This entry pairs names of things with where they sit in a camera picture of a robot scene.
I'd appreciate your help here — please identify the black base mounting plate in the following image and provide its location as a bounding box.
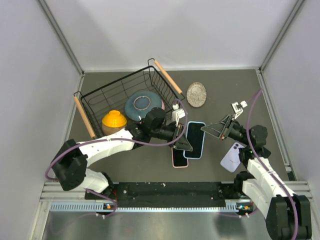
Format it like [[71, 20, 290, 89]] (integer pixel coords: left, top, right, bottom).
[[84, 181, 251, 208]]

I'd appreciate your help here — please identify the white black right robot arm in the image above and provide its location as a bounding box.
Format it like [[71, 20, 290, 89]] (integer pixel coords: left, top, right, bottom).
[[201, 115, 312, 240]]

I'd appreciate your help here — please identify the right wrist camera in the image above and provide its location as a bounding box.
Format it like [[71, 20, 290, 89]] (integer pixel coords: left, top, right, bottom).
[[231, 100, 248, 120]]

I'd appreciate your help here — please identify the light blue phone case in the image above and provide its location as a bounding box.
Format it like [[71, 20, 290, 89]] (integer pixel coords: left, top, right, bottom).
[[183, 121, 206, 160]]

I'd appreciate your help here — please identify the brown speckled bowl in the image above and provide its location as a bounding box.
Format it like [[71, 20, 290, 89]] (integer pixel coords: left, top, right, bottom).
[[102, 124, 126, 136]]

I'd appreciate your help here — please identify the black wire dish basket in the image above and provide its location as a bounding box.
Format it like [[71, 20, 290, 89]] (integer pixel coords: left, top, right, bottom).
[[73, 58, 186, 145]]

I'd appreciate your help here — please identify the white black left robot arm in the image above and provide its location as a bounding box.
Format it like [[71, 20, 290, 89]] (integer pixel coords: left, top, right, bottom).
[[50, 107, 193, 199]]

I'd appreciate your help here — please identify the dark green smartphone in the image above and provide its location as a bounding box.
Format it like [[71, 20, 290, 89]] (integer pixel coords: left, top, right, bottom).
[[184, 122, 205, 158]]

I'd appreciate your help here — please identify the pink plate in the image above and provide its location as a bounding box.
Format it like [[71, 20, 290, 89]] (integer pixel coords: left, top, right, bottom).
[[161, 100, 165, 110]]

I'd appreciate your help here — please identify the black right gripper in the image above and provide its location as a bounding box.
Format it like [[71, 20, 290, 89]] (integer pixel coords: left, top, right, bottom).
[[201, 114, 250, 146]]

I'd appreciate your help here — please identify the black smartphone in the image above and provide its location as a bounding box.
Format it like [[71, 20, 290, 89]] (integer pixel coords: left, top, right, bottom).
[[172, 148, 188, 167]]

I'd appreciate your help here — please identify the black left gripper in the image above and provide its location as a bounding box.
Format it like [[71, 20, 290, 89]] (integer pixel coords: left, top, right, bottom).
[[150, 121, 192, 151]]

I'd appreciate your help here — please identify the aluminium slotted rail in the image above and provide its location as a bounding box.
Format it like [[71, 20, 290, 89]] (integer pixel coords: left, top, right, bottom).
[[50, 199, 252, 213]]

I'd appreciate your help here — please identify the speckled oval dish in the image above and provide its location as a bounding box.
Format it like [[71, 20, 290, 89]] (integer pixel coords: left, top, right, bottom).
[[186, 82, 207, 108]]

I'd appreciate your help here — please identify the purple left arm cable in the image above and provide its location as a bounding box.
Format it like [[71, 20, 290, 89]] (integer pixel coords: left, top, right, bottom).
[[44, 98, 188, 182]]

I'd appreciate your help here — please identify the pink phone case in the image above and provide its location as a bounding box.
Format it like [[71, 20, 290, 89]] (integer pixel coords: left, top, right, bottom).
[[170, 147, 189, 169]]

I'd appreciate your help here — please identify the yellow ribbed bowl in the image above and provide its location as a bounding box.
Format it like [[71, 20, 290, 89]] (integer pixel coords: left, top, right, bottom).
[[102, 110, 127, 128]]

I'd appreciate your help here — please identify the blue glazed ceramic plate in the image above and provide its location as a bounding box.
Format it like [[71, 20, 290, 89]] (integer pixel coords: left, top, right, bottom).
[[124, 91, 162, 122]]

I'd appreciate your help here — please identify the lilac phone case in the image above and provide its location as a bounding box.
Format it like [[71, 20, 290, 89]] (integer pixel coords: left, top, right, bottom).
[[220, 142, 244, 173]]

